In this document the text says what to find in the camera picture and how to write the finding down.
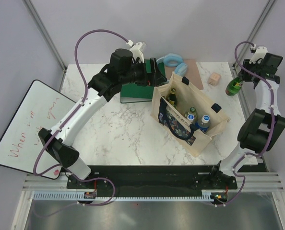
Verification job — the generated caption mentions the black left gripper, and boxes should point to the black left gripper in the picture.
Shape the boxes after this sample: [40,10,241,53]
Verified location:
[120,58,167,87]

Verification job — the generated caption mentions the green Perrier bottle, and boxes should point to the green Perrier bottle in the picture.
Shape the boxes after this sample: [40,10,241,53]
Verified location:
[226,77,244,96]

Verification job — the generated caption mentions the green glass bottle gold cap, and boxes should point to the green glass bottle gold cap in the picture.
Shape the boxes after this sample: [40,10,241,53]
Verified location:
[168,88,177,108]

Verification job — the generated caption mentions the cream canvas tote bag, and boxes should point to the cream canvas tote bag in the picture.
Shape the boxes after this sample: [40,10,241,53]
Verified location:
[151,73,230,157]

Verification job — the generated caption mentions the clear bottle green cap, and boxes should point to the clear bottle green cap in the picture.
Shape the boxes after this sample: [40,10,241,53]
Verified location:
[184,107,197,118]

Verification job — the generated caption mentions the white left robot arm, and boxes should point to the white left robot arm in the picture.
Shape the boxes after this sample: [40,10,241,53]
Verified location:
[38,48,167,188]

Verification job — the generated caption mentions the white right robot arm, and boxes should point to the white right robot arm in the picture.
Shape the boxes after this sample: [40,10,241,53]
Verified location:
[208,53,285,189]

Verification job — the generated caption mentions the light blue headphones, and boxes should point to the light blue headphones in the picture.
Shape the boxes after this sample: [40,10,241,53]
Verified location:
[156,53,188,77]

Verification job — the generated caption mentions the pink cube power adapter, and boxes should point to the pink cube power adapter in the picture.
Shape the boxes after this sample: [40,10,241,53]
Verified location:
[207,72,221,86]

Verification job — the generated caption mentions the Pocari Sweat bottle left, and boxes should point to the Pocari Sweat bottle left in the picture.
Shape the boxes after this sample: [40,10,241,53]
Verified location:
[186,114,197,125]

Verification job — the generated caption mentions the pocari sweat bottle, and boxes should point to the pocari sweat bottle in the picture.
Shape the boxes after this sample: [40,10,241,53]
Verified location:
[186,114,197,125]
[196,115,211,133]

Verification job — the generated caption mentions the Pocari Sweat bottle right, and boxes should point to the Pocari Sweat bottle right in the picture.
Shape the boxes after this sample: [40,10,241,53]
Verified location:
[196,115,211,133]

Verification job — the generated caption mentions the whiteboard with red writing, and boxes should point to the whiteboard with red writing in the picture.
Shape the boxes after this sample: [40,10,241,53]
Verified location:
[0,80,75,173]

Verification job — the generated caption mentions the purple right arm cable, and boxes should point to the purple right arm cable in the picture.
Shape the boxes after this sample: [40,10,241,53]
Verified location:
[204,41,277,208]

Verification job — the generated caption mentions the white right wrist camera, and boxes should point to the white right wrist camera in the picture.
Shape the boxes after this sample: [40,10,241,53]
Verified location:
[249,45,268,64]

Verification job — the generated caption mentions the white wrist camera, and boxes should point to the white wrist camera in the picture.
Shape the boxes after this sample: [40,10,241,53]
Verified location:
[126,40,146,63]
[249,45,268,64]

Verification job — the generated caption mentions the aluminium frame rail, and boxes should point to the aluminium frame rail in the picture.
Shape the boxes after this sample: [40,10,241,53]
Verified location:
[231,0,277,173]

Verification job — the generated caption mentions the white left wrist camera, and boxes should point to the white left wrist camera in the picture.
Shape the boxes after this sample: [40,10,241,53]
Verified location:
[126,40,146,63]

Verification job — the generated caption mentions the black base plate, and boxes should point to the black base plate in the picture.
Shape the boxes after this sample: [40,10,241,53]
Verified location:
[67,165,237,196]

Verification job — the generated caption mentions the left aluminium frame post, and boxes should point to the left aluminium frame post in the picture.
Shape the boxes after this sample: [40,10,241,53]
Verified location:
[22,0,68,72]

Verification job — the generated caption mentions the light blue cable duct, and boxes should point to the light blue cable duct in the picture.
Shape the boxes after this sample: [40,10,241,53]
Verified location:
[33,191,213,202]

